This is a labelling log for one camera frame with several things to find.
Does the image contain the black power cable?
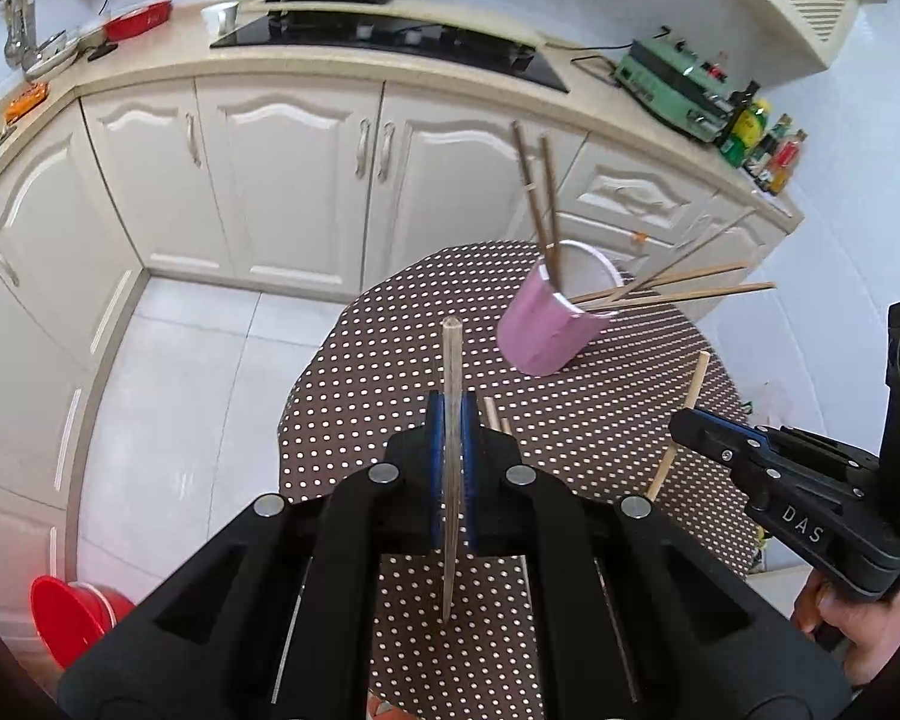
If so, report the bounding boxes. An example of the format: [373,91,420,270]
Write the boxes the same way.
[544,41,631,89]

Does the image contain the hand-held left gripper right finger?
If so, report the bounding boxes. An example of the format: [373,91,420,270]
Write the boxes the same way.
[461,394,852,720]

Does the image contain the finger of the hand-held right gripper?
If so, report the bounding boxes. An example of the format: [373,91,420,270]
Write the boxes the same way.
[754,426,882,482]
[667,409,796,518]

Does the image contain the polka dot round table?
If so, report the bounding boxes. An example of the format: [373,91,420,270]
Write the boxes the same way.
[277,240,766,720]

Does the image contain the dark sauce bottle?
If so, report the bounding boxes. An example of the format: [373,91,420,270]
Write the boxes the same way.
[750,114,792,181]

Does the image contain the red plastic bucket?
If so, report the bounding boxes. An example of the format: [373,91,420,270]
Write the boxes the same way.
[30,575,137,672]

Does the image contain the set of wooden chopsticks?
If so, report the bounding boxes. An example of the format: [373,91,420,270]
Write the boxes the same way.
[511,120,779,316]

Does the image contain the white mug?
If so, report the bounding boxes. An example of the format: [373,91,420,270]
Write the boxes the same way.
[201,0,239,37]

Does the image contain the stack of white bowls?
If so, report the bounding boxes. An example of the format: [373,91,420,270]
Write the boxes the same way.
[24,24,107,81]

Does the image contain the green electric cooker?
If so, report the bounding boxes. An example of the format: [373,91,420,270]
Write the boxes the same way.
[611,30,758,142]

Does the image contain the pink cup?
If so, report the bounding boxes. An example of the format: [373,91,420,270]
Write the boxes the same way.
[497,240,620,377]

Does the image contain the dark glass bottle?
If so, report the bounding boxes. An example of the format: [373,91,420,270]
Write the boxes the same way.
[720,81,760,155]

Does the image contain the person's right hand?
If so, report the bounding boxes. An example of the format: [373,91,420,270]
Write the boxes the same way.
[791,570,900,691]

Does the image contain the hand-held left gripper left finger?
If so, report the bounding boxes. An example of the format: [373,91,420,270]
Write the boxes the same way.
[58,390,451,720]

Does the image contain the black glass gas hob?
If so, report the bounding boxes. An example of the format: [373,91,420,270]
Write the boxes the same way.
[210,11,569,93]

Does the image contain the green oil bottle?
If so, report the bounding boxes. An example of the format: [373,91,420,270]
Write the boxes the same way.
[724,101,772,168]

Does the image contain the orange scrubber dish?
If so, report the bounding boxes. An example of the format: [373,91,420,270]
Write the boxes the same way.
[5,81,51,121]

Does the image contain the cream base cabinets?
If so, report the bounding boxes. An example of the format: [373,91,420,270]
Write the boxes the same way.
[0,67,803,563]

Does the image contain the red label sauce bottle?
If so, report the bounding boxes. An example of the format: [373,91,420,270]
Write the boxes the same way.
[769,130,808,196]

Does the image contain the red plastic basket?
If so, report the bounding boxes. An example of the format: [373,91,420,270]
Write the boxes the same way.
[103,0,173,42]

